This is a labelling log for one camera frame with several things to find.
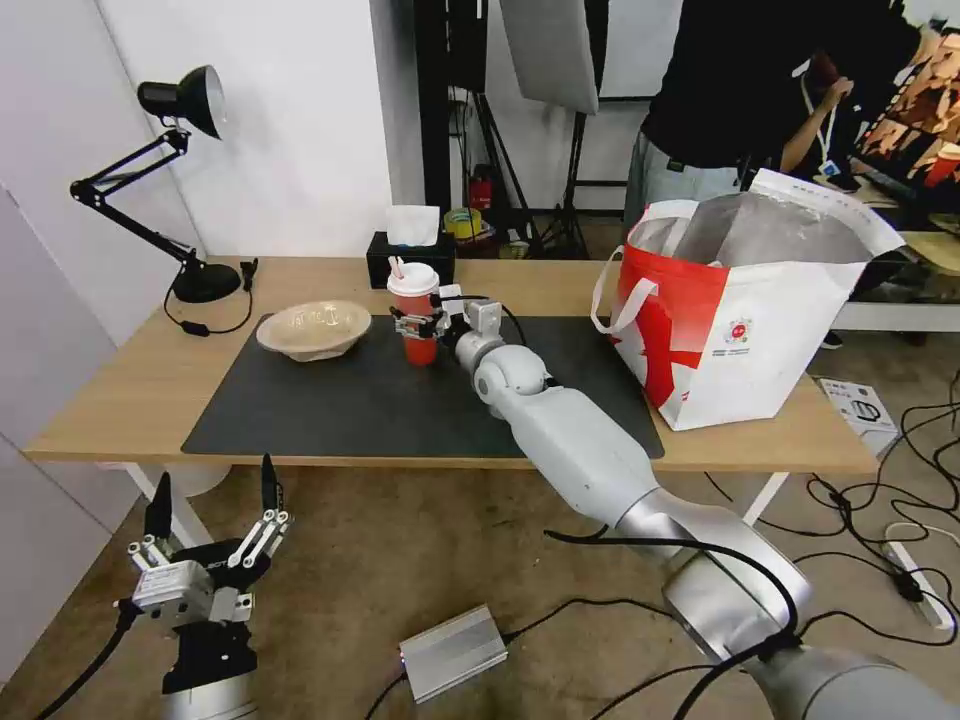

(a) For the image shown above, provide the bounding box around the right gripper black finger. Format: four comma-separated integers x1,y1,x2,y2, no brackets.
387,296,445,321
394,317,445,345

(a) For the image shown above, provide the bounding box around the white framed side table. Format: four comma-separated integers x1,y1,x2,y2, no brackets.
830,230,960,336

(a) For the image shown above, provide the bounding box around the black desk lamp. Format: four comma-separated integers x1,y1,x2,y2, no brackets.
70,64,244,304

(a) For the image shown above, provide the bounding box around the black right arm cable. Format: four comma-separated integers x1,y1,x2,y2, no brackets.
542,527,802,663

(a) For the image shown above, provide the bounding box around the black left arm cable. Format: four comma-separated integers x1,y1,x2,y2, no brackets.
28,595,142,720

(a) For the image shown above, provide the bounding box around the red white takeout bag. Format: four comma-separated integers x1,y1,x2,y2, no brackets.
590,167,908,433

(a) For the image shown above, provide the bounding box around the silver metal power box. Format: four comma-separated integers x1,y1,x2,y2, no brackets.
396,605,514,706

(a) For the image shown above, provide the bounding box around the grey softbox light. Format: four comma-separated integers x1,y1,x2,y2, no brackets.
500,0,602,116

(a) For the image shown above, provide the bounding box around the wooden table with white legs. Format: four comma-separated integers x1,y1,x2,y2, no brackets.
22,254,881,543

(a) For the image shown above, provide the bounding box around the person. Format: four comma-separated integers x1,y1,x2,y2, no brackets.
622,0,858,226

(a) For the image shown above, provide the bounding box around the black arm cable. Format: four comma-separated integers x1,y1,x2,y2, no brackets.
542,527,802,663
28,595,142,720

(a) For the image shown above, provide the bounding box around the yellow green tape roll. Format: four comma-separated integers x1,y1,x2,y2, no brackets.
443,209,494,241

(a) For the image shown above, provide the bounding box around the white printed carton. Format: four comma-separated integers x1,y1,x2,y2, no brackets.
812,374,902,460

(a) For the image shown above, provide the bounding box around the large display screen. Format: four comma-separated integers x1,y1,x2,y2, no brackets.
847,13,960,235

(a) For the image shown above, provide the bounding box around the beige paper bowl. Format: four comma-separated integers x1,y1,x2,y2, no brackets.
255,297,373,364

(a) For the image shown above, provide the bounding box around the black lamp cord with switch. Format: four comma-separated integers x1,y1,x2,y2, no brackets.
162,257,261,340

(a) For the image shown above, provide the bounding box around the white power strip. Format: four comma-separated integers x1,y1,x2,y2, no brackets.
884,521,955,631

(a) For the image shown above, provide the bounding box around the black tissue box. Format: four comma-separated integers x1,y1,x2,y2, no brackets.
365,230,457,291

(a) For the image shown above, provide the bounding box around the white tissue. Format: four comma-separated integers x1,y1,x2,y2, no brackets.
385,203,442,250

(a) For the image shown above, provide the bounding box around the black metal frame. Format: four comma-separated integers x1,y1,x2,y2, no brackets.
420,0,489,210

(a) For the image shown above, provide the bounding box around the white bucket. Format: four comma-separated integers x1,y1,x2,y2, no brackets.
178,464,235,498

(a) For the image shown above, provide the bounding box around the black floor cable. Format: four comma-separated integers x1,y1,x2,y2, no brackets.
362,658,411,720
500,595,676,648
805,403,960,603

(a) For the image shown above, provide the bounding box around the black desk mat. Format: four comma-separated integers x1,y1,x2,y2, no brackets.
182,313,667,461

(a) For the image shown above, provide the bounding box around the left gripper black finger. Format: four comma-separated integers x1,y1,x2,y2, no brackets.
227,452,292,573
125,472,177,580

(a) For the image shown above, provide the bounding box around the red cup with white lid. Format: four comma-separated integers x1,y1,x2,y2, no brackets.
386,260,443,368

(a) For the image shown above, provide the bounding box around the black light stand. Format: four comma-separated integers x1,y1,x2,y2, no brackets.
448,83,543,261
536,104,595,261

